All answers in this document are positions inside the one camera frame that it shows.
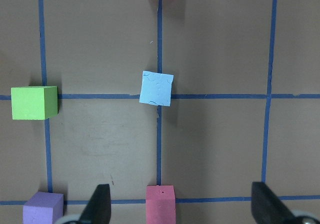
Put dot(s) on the light blue foam block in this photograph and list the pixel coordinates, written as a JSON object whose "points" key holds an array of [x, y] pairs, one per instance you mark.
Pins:
{"points": [[156, 88]]}

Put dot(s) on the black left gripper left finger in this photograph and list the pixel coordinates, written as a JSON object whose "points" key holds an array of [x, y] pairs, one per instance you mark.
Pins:
{"points": [[98, 209]]}

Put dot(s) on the green foam block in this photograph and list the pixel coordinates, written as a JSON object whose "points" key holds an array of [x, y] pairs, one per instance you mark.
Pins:
{"points": [[34, 102]]}

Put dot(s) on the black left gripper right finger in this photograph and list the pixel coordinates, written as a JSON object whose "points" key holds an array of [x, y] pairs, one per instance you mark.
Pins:
{"points": [[267, 208]]}

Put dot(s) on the pink foam block near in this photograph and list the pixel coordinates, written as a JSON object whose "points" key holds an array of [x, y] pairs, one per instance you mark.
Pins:
{"points": [[160, 204]]}

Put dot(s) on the purple foam block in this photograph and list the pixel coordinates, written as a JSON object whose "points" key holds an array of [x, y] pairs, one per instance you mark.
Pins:
{"points": [[43, 208]]}

